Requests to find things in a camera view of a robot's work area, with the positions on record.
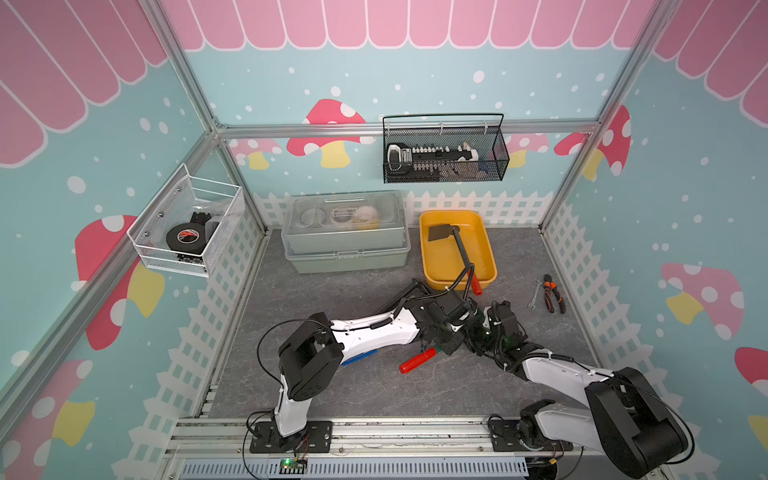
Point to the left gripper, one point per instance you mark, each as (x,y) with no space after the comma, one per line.
(449,347)

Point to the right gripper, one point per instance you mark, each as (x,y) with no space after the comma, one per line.
(470,333)

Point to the yellow plastic storage box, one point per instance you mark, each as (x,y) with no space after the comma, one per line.
(441,259)

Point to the black hoe red handle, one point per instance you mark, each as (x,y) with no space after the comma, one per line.
(443,231)

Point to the green hoe red handle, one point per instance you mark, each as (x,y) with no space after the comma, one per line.
(418,360)

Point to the chrome tool blue handle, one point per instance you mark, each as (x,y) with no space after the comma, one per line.
(359,357)

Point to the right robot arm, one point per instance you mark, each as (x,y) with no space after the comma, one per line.
(618,413)

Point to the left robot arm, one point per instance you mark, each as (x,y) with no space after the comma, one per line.
(310,357)

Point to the small silver wrench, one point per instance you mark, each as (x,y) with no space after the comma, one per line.
(538,287)

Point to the orange black pliers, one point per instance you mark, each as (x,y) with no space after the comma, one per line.
(553,298)

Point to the green lidded toolbox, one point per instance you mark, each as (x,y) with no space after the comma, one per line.
(346,232)

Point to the black socket set holder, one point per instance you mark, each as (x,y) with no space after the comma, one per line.
(402,159)

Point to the green circuit board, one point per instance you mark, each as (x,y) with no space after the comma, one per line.
(293,466)

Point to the black tape roll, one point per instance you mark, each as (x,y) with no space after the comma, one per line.
(187,238)

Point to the black wire mesh basket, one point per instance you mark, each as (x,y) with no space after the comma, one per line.
(482,131)

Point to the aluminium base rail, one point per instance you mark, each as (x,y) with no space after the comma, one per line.
(369,448)

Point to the white wire wall basket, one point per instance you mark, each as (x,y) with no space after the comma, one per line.
(218,206)

